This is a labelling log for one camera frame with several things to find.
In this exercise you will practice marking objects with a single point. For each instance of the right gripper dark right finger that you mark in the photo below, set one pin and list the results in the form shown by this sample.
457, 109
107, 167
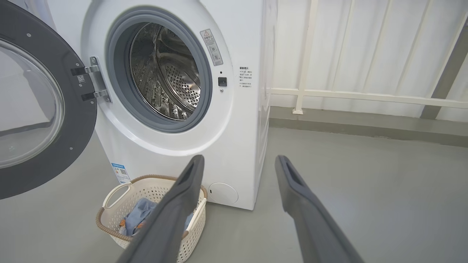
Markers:
314, 226

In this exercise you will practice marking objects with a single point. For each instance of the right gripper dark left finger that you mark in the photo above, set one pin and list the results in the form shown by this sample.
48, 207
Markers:
164, 226

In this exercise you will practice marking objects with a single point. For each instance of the blue garment orange print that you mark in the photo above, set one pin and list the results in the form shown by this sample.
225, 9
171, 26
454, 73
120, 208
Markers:
188, 221

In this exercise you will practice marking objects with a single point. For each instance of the blue printed garment cream lining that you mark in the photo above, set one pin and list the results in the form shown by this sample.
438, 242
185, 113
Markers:
140, 215

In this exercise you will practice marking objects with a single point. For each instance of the black round glass washer door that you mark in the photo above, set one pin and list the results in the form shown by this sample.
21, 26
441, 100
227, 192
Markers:
76, 124

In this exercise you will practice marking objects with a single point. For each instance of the white front-load washing machine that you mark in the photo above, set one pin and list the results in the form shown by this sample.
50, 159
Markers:
237, 146

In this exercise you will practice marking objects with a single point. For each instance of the steel perforated washer drum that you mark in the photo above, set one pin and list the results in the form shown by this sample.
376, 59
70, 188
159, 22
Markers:
164, 73

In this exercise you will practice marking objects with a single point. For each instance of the black door latch socket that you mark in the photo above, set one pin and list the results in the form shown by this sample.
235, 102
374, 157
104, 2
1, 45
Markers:
222, 82

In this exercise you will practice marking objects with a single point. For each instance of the metal door hinge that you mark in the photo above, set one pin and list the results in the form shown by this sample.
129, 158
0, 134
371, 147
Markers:
97, 78

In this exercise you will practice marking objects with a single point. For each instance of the cream perforated basket brown rim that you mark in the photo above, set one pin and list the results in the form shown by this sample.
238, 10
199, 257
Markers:
109, 219

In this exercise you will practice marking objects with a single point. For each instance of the round drain filter cover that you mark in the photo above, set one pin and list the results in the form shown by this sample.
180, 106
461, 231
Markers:
223, 193

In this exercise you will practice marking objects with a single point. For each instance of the blue energy label sticker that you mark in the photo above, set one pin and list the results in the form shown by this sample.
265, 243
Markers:
120, 173

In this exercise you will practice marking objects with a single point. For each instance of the white metal railing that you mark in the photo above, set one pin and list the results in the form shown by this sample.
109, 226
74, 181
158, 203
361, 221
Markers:
365, 96

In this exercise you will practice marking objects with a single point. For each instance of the black printed text label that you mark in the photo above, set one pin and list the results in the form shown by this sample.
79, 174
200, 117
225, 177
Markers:
245, 77

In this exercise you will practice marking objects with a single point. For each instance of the grey warning sticker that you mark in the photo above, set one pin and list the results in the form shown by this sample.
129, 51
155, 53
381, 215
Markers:
211, 47

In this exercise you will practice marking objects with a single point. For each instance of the grey slanted post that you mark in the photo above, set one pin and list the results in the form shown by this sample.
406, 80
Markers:
444, 73

